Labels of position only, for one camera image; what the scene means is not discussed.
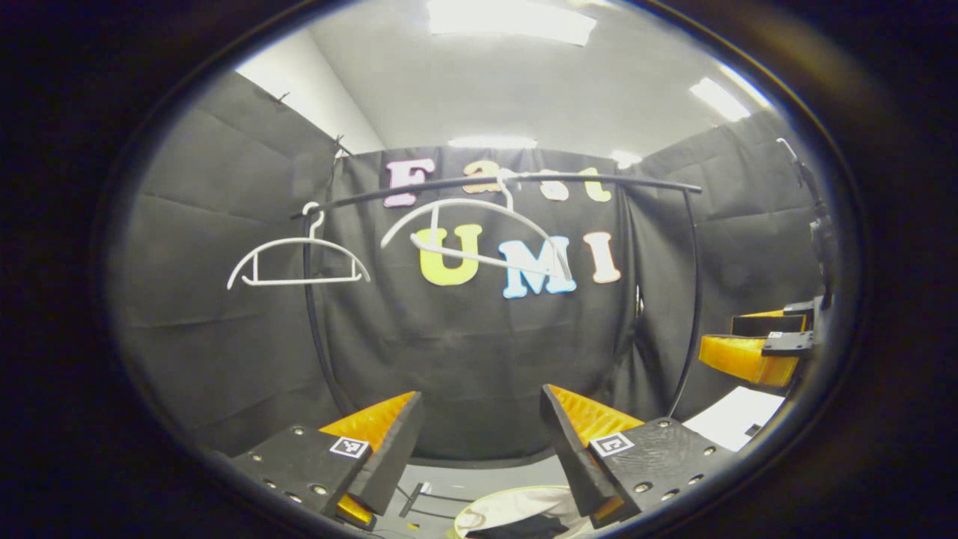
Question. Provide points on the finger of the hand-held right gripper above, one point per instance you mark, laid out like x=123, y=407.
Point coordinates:
x=763, y=326
x=786, y=343

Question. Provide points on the white plastic hanger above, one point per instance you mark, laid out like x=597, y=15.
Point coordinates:
x=456, y=201
x=299, y=281

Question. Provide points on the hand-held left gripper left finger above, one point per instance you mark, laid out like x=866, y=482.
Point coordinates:
x=389, y=449

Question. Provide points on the black backdrop cloth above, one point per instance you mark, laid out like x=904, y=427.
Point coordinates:
x=464, y=352

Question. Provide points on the beige laundry hamper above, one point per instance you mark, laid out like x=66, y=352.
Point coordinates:
x=501, y=501

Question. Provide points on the white flat panel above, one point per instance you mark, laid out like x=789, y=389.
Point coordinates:
x=730, y=415

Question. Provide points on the black metal clothes rack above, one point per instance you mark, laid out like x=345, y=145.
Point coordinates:
x=697, y=299

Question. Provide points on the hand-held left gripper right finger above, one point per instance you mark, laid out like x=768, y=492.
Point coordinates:
x=572, y=449

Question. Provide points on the small ceiling light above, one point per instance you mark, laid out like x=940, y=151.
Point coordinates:
x=625, y=159

